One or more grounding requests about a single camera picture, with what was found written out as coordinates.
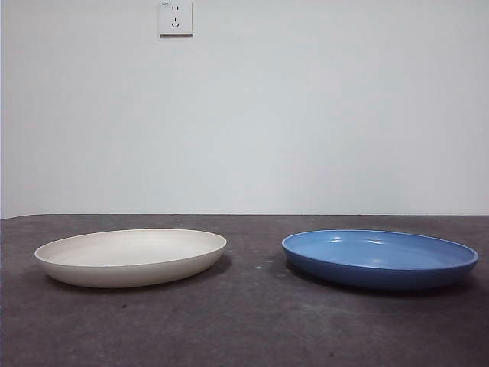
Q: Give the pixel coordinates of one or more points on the white wall socket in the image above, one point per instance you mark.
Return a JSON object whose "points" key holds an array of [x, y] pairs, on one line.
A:
{"points": [[175, 19]]}

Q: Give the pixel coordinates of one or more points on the white round plate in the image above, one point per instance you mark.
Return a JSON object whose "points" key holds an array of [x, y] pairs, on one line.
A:
{"points": [[130, 260]]}

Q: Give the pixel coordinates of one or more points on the blue round plate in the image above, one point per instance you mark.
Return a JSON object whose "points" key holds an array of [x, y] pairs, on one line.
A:
{"points": [[378, 252]]}

